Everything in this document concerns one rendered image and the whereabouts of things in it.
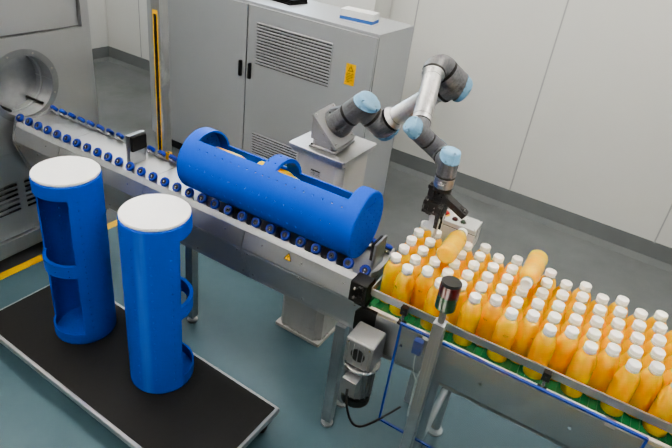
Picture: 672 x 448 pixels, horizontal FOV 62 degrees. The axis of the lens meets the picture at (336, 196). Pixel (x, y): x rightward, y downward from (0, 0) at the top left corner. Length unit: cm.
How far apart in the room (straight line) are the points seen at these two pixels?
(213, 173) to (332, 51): 173
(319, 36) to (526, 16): 163
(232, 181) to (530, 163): 307
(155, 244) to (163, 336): 47
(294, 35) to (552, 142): 220
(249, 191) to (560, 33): 297
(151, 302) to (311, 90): 214
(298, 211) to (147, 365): 99
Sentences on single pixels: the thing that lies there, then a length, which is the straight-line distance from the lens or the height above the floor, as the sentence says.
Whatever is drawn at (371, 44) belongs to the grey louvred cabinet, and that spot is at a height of 138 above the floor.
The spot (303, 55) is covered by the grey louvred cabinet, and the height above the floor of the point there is 118.
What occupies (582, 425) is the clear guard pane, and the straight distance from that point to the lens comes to 200.
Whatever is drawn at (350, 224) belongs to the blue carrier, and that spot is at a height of 115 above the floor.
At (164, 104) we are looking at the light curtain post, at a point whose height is 111.
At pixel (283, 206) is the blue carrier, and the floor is 112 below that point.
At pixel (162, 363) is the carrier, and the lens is 263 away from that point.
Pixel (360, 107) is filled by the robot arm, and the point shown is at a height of 138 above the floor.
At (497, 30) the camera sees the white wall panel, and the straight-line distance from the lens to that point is 469.
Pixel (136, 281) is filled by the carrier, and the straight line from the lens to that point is 236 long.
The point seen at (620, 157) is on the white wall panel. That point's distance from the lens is 470.
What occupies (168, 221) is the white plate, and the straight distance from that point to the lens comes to 224.
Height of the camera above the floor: 224
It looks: 29 degrees down
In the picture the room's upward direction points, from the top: 8 degrees clockwise
